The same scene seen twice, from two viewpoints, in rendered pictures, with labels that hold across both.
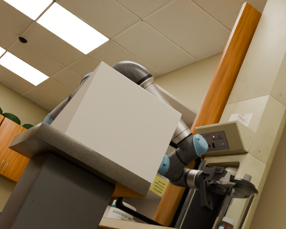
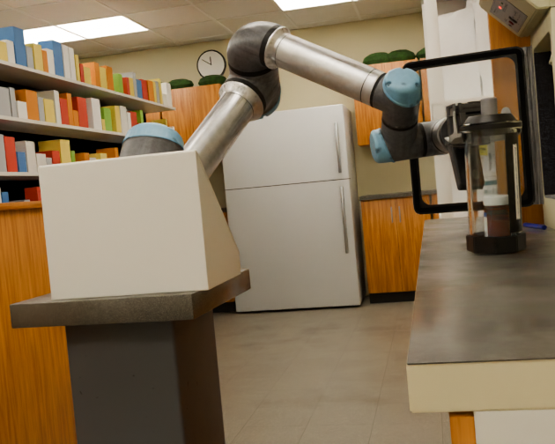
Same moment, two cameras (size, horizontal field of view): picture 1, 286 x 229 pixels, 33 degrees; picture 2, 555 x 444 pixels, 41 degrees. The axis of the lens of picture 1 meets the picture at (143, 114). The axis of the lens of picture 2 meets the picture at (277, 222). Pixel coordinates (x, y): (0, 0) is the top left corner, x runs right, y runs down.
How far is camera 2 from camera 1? 1.01 m
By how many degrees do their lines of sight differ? 40
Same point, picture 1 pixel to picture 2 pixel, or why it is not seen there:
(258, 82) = not seen: outside the picture
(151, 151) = (180, 240)
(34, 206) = (85, 398)
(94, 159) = (94, 312)
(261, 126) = not seen: outside the picture
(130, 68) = (239, 43)
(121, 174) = (141, 309)
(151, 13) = not seen: outside the picture
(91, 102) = (58, 232)
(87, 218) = (158, 379)
